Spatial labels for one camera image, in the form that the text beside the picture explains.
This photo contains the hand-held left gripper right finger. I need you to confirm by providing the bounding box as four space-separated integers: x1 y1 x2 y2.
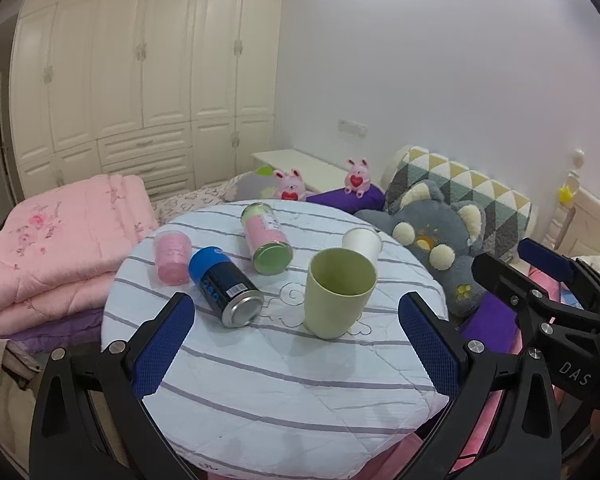
398 292 564 480

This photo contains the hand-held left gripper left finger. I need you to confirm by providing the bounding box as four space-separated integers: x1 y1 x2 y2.
29 292 196 480

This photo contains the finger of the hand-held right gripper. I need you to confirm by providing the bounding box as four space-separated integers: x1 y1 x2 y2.
471 252 600 357
517 237 600 317

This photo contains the pink plastic cup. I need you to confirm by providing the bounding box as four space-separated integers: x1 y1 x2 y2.
153 230 192 284

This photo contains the light green cup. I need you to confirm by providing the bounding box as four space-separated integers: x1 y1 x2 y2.
304 247 379 340

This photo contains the white paper cup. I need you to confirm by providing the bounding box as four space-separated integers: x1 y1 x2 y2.
341 227 384 269

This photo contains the purple cloth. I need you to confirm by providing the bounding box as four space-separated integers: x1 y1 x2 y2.
457 292 525 357

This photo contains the cream bed headboard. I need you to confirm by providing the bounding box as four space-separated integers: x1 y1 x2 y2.
549 148 600 263

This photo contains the blue drink can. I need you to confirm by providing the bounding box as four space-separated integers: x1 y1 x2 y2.
188 246 265 329

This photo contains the triangle patterned pillow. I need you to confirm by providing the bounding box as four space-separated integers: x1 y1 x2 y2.
383 146 533 262

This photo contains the grey bear plush toy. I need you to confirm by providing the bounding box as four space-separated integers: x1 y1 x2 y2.
353 180 497 318

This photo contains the purple bed sheet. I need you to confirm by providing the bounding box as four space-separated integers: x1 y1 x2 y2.
0 305 107 357

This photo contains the round table striped cloth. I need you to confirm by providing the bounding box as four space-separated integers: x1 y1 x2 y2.
100 199 451 474

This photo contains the folded pink floral quilt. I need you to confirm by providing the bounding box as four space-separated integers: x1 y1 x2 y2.
0 174 161 337

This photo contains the floral patterned bed sheet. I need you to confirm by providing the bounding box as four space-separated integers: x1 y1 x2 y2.
152 175 247 227

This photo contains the pink canister with green lid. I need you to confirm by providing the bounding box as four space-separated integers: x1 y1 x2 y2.
240 202 292 276

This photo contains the beige cloth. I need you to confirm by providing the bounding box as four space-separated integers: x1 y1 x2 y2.
0 322 47 393

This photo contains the purple cushion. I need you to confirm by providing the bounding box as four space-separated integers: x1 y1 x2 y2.
307 182 386 214

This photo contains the pink bunny plush toy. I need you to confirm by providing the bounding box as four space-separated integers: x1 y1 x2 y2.
343 158 373 197
272 168 309 202

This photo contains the grey and green plush pillow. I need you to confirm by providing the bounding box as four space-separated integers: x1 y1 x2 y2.
234 165 282 204

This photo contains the white bedside table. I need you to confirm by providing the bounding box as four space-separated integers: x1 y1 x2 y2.
251 149 382 194

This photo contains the cream wardrobe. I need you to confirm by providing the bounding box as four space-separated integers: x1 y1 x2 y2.
7 0 287 202

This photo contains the white wall socket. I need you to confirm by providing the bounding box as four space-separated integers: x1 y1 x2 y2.
337 118 368 137

